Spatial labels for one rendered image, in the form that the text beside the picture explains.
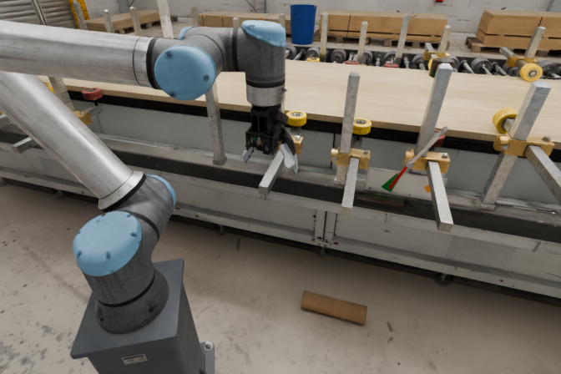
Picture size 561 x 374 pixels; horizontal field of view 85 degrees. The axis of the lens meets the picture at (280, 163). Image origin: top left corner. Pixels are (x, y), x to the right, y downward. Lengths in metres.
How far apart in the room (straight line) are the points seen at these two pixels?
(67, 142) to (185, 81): 0.45
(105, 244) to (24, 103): 0.37
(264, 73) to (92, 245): 0.55
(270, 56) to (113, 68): 0.29
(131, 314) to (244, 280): 0.90
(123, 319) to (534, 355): 1.64
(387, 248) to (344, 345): 0.52
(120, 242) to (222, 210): 1.11
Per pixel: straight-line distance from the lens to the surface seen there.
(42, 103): 0.93
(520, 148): 1.16
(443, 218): 0.90
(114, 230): 0.86
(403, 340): 1.68
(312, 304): 1.60
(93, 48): 0.62
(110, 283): 0.87
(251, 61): 0.67
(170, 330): 0.96
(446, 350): 1.72
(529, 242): 1.46
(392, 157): 1.38
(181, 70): 0.55
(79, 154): 0.92
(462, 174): 1.45
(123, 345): 0.99
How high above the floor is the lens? 1.41
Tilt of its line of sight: 33 degrees down
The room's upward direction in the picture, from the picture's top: straight up
